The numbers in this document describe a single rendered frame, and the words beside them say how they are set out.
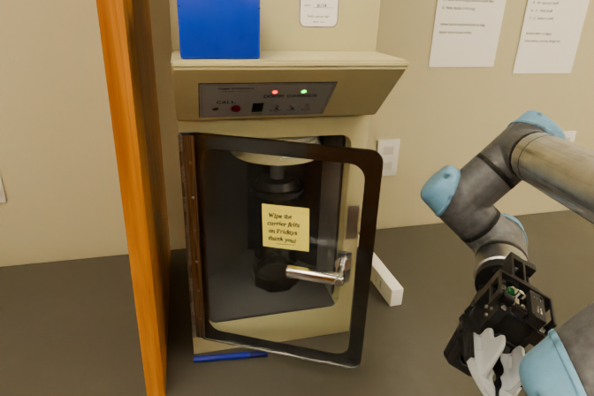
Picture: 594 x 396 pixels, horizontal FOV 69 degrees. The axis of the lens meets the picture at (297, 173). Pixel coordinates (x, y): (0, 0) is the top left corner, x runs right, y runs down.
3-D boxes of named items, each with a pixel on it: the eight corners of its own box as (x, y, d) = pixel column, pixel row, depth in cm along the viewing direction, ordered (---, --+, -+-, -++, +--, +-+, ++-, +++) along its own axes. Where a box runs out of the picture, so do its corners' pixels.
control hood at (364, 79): (175, 117, 67) (170, 49, 63) (371, 111, 74) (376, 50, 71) (174, 139, 56) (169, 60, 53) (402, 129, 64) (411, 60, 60)
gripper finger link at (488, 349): (493, 364, 44) (494, 307, 51) (461, 396, 47) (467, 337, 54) (522, 383, 43) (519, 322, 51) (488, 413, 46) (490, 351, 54)
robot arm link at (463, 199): (462, 145, 73) (509, 191, 73) (413, 191, 76) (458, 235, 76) (473, 149, 66) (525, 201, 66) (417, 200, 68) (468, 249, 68)
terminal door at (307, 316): (198, 335, 82) (185, 130, 67) (361, 368, 76) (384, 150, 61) (196, 338, 81) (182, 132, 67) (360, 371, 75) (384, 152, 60)
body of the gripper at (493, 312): (497, 294, 51) (497, 242, 61) (457, 338, 55) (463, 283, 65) (559, 331, 49) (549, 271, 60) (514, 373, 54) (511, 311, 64)
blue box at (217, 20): (180, 50, 63) (176, -18, 59) (249, 50, 65) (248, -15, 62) (180, 59, 54) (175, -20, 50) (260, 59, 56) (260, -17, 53)
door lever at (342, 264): (292, 262, 71) (293, 248, 70) (350, 271, 69) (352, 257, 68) (284, 281, 66) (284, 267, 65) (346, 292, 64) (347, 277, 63)
